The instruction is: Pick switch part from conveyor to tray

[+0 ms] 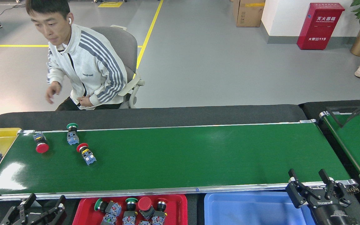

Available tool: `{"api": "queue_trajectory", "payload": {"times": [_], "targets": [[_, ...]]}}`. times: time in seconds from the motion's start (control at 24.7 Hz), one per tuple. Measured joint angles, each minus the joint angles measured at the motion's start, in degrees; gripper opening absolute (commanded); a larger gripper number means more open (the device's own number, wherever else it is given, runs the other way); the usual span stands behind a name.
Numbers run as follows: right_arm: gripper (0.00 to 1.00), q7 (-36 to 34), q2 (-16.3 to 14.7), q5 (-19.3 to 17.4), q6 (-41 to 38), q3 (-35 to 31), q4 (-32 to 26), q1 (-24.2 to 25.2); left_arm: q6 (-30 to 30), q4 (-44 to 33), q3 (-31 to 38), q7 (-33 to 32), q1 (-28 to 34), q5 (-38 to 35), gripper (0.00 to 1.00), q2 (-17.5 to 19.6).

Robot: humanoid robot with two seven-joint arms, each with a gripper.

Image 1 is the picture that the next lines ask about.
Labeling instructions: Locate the black conveyor drive chain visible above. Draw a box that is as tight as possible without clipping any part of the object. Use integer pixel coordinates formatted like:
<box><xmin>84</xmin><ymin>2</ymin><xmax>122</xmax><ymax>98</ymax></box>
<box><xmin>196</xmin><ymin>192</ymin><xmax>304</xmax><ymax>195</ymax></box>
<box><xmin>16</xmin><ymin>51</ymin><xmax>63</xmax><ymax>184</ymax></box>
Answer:
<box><xmin>344</xmin><ymin>184</ymin><xmax>360</xmax><ymax>196</ymax></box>

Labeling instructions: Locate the grey office chair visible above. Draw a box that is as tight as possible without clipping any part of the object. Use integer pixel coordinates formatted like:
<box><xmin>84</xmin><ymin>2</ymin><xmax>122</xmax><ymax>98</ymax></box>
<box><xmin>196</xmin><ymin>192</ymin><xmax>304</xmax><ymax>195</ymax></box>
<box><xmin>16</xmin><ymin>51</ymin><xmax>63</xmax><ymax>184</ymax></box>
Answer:
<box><xmin>91</xmin><ymin>25</ymin><xmax>145</xmax><ymax>109</ymax></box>

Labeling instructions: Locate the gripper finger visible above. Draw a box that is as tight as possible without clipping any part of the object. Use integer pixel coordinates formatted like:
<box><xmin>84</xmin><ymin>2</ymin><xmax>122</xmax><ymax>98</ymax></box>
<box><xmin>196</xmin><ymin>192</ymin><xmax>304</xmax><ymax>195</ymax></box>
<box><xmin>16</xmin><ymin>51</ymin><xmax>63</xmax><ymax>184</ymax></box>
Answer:
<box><xmin>35</xmin><ymin>196</ymin><xmax>67</xmax><ymax>225</ymax></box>
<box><xmin>1</xmin><ymin>194</ymin><xmax>37</xmax><ymax>225</ymax></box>

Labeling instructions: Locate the yellow push button switch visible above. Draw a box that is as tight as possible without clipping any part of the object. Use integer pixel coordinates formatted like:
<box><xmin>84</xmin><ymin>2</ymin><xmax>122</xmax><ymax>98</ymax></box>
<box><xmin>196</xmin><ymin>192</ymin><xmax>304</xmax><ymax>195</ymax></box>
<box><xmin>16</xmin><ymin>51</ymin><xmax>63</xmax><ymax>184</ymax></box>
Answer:
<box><xmin>101</xmin><ymin>214</ymin><xmax>117</xmax><ymax>225</ymax></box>

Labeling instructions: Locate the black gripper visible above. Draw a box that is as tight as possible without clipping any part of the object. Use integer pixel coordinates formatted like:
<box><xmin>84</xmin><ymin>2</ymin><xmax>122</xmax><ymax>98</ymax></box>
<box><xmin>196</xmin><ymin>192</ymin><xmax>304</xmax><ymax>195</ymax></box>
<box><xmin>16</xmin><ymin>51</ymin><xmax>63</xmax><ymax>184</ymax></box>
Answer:
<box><xmin>286</xmin><ymin>169</ymin><xmax>354</xmax><ymax>225</ymax></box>

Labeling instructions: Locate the red fire extinguisher box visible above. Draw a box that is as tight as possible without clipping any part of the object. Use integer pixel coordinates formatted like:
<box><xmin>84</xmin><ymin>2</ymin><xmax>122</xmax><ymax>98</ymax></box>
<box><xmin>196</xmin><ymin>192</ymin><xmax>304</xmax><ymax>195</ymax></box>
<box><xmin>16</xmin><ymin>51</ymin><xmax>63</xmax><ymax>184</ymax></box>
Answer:
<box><xmin>297</xmin><ymin>2</ymin><xmax>345</xmax><ymax>50</ymax></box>

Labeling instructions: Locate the person's right hand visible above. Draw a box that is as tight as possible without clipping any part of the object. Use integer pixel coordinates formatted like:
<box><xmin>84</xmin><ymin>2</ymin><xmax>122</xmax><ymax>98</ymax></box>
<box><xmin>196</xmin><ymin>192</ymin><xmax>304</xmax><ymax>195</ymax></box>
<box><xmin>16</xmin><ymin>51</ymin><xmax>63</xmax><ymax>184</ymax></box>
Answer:
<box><xmin>45</xmin><ymin>81</ymin><xmax>62</xmax><ymax>104</ymax></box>

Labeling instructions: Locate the blue plastic tray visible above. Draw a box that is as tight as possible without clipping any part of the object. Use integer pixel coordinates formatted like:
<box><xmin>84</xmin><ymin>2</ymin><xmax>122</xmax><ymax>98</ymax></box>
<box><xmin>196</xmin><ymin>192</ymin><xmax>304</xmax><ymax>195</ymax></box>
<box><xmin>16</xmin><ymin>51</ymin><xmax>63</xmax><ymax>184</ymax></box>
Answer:
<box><xmin>204</xmin><ymin>191</ymin><xmax>316</xmax><ymax>225</ymax></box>

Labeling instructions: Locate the person's left hand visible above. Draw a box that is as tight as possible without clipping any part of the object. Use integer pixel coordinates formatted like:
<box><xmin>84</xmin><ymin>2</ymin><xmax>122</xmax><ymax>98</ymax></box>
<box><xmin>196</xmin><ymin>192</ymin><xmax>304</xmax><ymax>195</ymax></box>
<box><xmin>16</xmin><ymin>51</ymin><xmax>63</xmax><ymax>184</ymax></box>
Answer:
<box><xmin>78</xmin><ymin>96</ymin><xmax>94</xmax><ymax>107</ymax></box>

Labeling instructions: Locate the red plastic tray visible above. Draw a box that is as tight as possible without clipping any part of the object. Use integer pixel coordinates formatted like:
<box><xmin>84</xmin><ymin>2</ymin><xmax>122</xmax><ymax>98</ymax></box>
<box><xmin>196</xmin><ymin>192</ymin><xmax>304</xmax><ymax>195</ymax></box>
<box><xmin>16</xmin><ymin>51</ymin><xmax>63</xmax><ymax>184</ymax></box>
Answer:
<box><xmin>72</xmin><ymin>194</ymin><xmax>188</xmax><ymax>225</ymax></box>

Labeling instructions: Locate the long green conveyor belt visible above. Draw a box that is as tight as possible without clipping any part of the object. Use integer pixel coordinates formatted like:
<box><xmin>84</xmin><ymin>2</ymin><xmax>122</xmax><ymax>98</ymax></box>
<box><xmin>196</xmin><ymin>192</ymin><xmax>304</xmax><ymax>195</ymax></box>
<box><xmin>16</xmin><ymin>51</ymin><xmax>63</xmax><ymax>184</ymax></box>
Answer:
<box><xmin>0</xmin><ymin>119</ymin><xmax>359</xmax><ymax>205</ymax></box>

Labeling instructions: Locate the brown cardboard box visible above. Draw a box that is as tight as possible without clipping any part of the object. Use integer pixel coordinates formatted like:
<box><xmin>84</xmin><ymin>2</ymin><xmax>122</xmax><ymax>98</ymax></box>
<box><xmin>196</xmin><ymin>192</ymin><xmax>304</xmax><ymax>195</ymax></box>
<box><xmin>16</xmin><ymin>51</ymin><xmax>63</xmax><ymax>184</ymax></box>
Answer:
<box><xmin>232</xmin><ymin>0</ymin><xmax>266</xmax><ymax>28</ymax></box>

